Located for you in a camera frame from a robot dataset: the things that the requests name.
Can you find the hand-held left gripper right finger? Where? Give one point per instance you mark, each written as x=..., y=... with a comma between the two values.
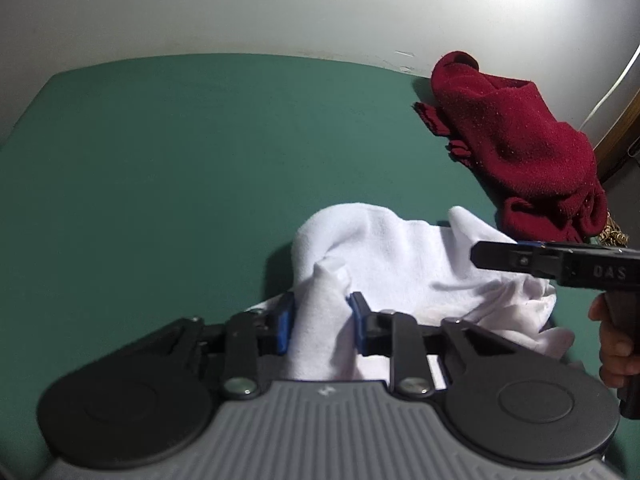
x=357, y=325

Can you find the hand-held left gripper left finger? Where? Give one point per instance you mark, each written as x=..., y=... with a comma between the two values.
x=284, y=325

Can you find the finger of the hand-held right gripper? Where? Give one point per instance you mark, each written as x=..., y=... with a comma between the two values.
x=510, y=257

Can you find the white shirt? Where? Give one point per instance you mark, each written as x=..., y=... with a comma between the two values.
x=400, y=260

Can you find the person's right hand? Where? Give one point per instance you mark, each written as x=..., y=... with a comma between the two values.
x=617, y=355

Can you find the gold patterned item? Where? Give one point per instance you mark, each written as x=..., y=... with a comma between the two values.
x=614, y=234

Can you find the dark red cloth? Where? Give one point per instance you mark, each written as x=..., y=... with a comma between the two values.
x=515, y=145

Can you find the green table cover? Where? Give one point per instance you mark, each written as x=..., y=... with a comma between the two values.
x=200, y=160

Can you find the wooden frame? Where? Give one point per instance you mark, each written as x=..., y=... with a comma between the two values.
x=620, y=135

